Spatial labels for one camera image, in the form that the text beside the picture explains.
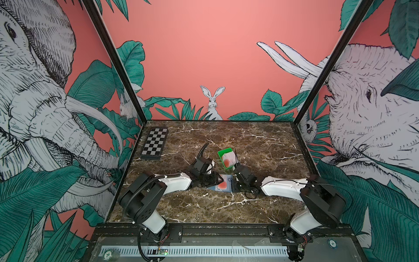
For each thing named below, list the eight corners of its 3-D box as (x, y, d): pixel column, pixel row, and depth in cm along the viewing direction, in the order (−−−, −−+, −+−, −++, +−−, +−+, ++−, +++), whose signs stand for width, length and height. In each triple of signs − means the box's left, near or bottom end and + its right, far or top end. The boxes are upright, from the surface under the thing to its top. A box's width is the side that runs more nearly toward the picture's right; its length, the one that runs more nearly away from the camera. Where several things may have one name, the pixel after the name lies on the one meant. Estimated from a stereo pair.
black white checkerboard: (142, 159, 102) (140, 156, 98) (152, 131, 117) (150, 127, 114) (161, 159, 102) (159, 156, 99) (168, 131, 117) (167, 127, 114)
